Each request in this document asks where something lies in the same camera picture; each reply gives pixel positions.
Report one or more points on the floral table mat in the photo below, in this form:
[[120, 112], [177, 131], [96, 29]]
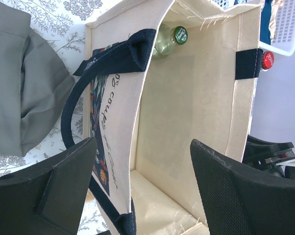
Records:
[[54, 27]]

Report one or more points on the beige canvas tote bag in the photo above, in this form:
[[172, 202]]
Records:
[[144, 114]]

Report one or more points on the blue printed cloth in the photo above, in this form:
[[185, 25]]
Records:
[[266, 14]]

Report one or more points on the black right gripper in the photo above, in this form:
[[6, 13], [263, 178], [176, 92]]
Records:
[[268, 157]]

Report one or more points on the grey folded cloth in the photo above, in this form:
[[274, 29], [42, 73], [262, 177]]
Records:
[[34, 84]]

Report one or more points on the white plastic basket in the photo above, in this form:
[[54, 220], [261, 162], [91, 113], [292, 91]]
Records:
[[226, 37]]

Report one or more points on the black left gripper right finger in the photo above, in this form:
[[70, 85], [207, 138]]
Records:
[[239, 199]]

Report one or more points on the beige cloth in basket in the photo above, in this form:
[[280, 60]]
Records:
[[276, 4]]

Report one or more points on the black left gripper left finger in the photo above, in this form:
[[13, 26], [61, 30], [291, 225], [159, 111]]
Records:
[[47, 198]]

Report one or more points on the dark cola bottle red cap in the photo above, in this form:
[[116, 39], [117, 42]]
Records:
[[267, 60]]

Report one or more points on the clear Chang bottle back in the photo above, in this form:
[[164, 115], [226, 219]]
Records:
[[168, 39]]

